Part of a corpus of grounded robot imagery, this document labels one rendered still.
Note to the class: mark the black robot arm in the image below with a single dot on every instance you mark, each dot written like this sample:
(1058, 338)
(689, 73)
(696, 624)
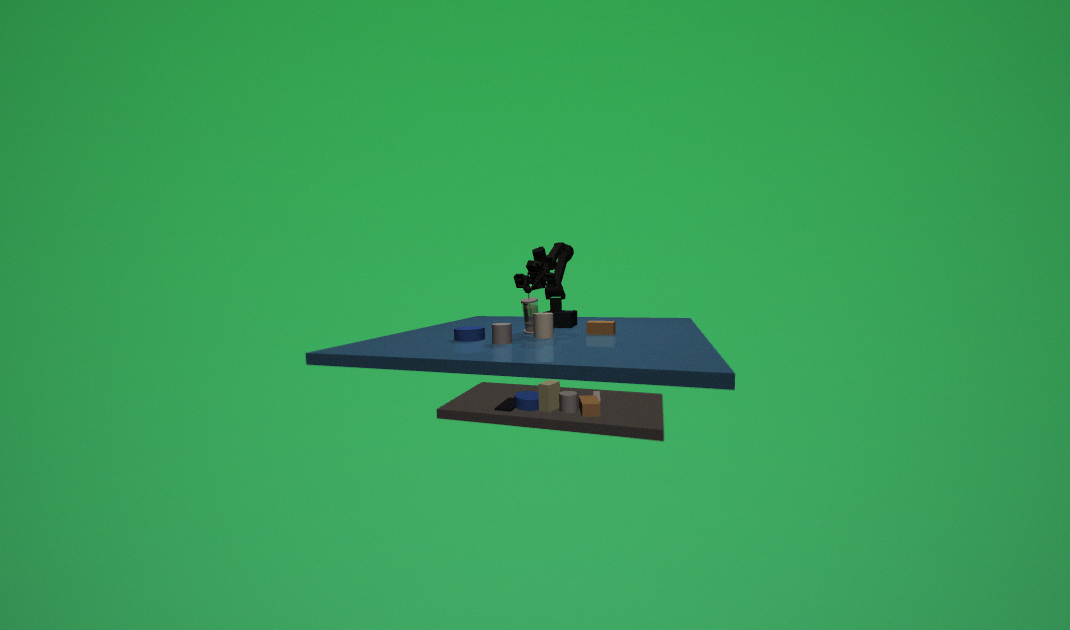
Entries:
(563, 253)

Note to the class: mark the tan rectangular block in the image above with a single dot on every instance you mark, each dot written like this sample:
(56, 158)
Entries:
(549, 395)
(589, 406)
(600, 327)

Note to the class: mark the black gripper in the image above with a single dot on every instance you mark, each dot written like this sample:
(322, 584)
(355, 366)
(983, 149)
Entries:
(537, 281)

